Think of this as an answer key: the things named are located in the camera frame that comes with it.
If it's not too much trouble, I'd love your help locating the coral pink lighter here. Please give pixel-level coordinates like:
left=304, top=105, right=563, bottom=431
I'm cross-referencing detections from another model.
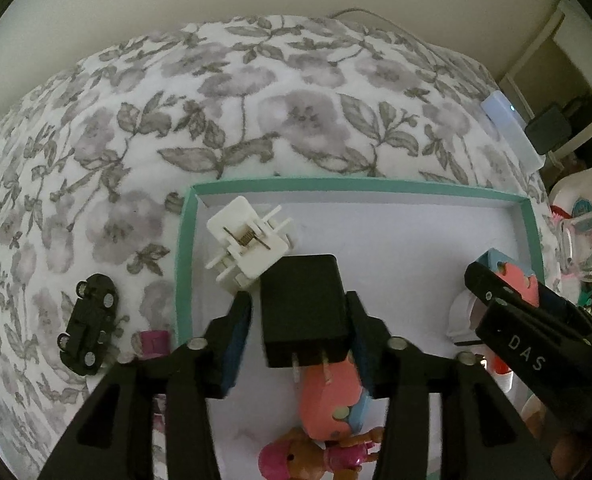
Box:
left=478, top=248, right=540, bottom=308

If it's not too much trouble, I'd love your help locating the black power adapter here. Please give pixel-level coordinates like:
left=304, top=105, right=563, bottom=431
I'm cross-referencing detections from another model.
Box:
left=260, top=254, right=349, bottom=368

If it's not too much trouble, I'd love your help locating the red cap glue stick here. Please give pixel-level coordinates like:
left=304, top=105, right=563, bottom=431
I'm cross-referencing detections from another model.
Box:
left=486, top=354, right=514, bottom=393

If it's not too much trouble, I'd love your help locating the white plastic clip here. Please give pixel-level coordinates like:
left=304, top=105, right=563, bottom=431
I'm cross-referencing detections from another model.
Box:
left=205, top=196, right=295, bottom=295

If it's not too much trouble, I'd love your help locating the orange blue toy case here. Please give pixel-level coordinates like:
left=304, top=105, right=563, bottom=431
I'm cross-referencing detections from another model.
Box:
left=298, top=353, right=371, bottom=441

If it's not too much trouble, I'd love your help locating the purple lighter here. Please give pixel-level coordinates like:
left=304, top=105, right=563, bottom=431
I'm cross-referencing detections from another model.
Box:
left=136, top=330, right=171, bottom=360

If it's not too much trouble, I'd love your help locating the pink helmet dog toy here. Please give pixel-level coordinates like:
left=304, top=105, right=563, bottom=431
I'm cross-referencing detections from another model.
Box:
left=258, top=427, right=385, bottom=480

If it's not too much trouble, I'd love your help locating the black toy car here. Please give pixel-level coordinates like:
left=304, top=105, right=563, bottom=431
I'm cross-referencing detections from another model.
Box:
left=57, top=274, right=119, bottom=376

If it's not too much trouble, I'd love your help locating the clear glass cup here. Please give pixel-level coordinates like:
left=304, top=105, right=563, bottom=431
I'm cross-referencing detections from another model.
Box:
left=557, top=211, right=592, bottom=282

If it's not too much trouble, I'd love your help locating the teal shallow box tray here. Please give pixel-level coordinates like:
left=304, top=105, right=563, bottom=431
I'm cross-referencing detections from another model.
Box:
left=153, top=176, right=548, bottom=480

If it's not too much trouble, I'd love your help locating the black plugged adapter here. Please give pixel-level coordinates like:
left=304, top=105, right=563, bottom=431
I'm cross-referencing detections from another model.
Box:
left=524, top=103, right=572, bottom=155

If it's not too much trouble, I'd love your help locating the white power strip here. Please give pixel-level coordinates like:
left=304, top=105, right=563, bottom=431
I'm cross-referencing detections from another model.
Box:
left=481, top=90, right=545, bottom=174

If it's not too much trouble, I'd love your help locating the floral grey white blanket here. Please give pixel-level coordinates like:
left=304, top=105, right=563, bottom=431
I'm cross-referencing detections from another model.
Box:
left=0, top=15, right=560, bottom=479

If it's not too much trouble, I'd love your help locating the white shelf unit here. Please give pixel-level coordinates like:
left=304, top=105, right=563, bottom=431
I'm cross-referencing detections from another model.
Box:
left=495, top=0, right=592, bottom=196

